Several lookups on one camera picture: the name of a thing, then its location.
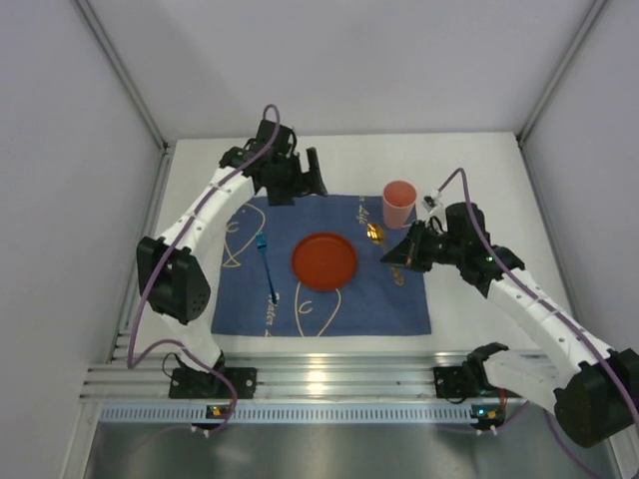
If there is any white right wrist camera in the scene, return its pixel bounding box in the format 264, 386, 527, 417
421, 189, 445, 217

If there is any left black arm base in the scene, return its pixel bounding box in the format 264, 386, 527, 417
162, 353, 258, 399

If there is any orange plastic plate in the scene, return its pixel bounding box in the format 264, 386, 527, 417
291, 232, 358, 292

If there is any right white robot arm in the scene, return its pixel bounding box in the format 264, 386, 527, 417
381, 203, 638, 447

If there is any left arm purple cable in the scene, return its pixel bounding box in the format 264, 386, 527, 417
127, 103, 281, 435

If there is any pink plastic cup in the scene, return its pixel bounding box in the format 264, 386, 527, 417
382, 180, 417, 230

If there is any aluminium frame rail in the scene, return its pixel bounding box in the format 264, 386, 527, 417
79, 351, 620, 400

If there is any blue cloth placemat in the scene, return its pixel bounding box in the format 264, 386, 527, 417
212, 195, 431, 337

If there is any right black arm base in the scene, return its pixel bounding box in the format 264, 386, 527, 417
432, 366, 499, 402

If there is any gold metal spoon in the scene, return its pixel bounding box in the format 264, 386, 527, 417
366, 223, 404, 286

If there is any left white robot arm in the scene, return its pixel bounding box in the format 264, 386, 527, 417
136, 119, 327, 373

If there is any perforated grey cable duct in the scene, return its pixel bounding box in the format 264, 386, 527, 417
99, 404, 530, 424

